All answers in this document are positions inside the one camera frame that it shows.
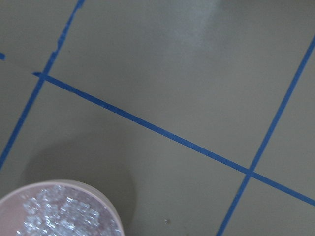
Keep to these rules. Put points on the clear ice cubes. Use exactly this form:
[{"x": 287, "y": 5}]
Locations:
[{"x": 64, "y": 211}]

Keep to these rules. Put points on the pink bowl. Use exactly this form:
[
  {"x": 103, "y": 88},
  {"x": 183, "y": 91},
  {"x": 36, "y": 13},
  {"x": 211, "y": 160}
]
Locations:
[{"x": 12, "y": 213}]

